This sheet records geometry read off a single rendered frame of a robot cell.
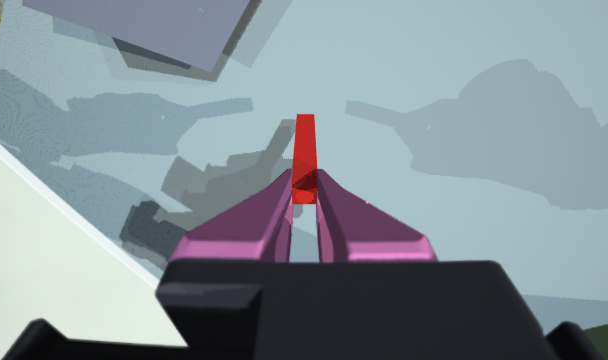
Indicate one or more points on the grey panel with square hole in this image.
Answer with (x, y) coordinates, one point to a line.
(191, 31)

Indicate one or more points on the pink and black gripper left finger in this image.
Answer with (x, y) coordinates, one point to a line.
(248, 229)

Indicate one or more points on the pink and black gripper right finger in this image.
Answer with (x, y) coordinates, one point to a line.
(361, 232)

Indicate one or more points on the red rectangular peg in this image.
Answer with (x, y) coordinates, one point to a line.
(304, 179)

